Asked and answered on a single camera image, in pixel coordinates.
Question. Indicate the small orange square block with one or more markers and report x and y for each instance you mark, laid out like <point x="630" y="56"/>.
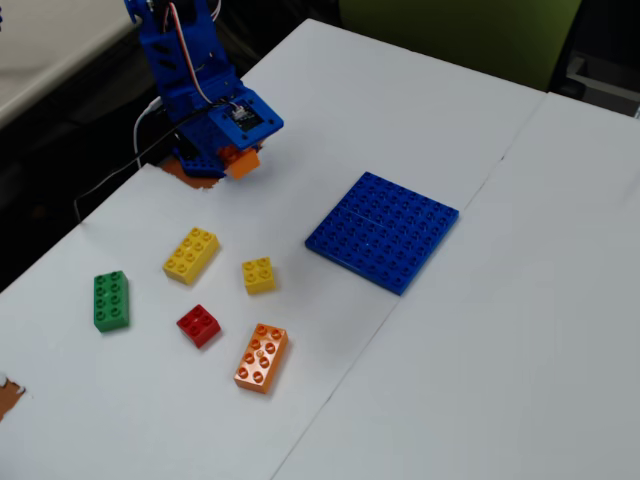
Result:
<point x="242" y="165"/>

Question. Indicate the long green block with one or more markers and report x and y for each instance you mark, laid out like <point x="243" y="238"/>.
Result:
<point x="111" y="301"/>

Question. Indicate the small red square block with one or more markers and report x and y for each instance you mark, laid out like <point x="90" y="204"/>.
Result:
<point x="199" y="326"/>

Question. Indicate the small yellow square block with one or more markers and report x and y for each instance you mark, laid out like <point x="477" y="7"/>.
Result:
<point x="259" y="276"/>

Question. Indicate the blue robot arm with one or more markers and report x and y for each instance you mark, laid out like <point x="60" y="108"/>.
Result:
<point x="170" y="55"/>

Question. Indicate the long yellow block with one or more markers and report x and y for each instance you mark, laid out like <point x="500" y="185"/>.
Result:
<point x="191" y="256"/>

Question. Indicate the long orange block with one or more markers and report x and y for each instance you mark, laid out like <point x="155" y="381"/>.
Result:
<point x="261" y="358"/>

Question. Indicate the green chair back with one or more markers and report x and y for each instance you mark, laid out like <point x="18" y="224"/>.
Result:
<point x="460" y="35"/>

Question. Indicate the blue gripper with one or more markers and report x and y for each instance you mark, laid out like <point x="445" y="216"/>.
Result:
<point x="199" y="166"/>

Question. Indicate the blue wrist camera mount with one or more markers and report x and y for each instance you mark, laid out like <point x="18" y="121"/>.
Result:
<point x="247" y="120"/>

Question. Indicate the blue studded baseplate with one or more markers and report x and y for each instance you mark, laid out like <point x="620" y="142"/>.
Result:
<point x="382" y="232"/>

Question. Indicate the white background desk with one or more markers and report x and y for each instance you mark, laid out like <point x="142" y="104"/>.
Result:
<point x="50" y="45"/>

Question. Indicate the grey background box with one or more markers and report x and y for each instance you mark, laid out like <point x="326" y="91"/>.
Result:
<point x="605" y="82"/>

